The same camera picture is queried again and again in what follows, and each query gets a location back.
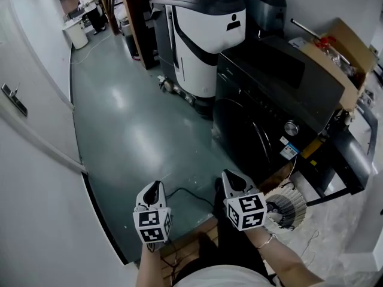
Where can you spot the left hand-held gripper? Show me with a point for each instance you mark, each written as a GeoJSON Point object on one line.
{"type": "Point", "coordinates": [149, 220]}

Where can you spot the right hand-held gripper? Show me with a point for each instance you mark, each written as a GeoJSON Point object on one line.
{"type": "Point", "coordinates": [248, 214]}

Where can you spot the person's right forearm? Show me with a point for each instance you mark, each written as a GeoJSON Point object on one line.
{"type": "Point", "coordinates": [287, 265]}

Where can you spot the person's left forearm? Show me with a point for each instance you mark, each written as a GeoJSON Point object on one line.
{"type": "Point", "coordinates": [149, 268]}

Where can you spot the dark grey washing machine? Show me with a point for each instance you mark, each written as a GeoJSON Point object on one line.
{"type": "Point", "coordinates": [314, 85]}

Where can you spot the white room door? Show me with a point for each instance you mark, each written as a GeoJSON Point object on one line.
{"type": "Point", "coordinates": [36, 70]}

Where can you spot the wooden slat board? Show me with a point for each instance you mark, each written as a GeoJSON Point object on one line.
{"type": "Point", "coordinates": [185, 244]}

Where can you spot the blue white label sticker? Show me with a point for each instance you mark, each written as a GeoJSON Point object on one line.
{"type": "Point", "coordinates": [290, 152]}

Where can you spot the person's black trousers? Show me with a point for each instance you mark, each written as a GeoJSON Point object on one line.
{"type": "Point", "coordinates": [233, 250]}

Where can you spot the small white sticker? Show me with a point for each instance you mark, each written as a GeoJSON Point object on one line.
{"type": "Point", "coordinates": [284, 140]}

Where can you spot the silver round dial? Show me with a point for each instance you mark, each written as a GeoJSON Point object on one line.
{"type": "Point", "coordinates": [291, 128]}

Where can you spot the yellow plastic object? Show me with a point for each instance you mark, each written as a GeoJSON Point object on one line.
{"type": "Point", "coordinates": [311, 149]}

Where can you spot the person's white shirt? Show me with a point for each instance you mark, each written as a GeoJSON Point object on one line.
{"type": "Point", "coordinates": [224, 277]}

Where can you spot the white roll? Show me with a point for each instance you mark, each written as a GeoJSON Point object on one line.
{"type": "Point", "coordinates": [349, 118]}

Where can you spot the white paper packet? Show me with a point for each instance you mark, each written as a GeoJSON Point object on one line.
{"type": "Point", "coordinates": [297, 42]}

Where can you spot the clear plastic bag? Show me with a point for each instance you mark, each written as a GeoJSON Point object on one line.
{"type": "Point", "coordinates": [338, 58]}

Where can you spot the white grey cleaning robot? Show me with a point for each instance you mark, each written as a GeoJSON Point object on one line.
{"type": "Point", "coordinates": [206, 25]}

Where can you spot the red ribbon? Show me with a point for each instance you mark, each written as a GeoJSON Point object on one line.
{"type": "Point", "coordinates": [324, 41]}

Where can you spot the metal rod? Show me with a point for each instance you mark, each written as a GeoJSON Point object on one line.
{"type": "Point", "coordinates": [305, 28]}

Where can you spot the brown wooden staircase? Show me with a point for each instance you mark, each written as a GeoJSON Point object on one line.
{"type": "Point", "coordinates": [134, 25]}

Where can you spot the dark grey cleaning robot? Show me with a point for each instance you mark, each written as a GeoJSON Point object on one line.
{"type": "Point", "coordinates": [266, 10]}

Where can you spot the white round cabinet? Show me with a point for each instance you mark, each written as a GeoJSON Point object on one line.
{"type": "Point", "coordinates": [76, 36]}

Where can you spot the open brown cardboard box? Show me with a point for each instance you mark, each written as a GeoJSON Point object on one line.
{"type": "Point", "coordinates": [353, 46]}

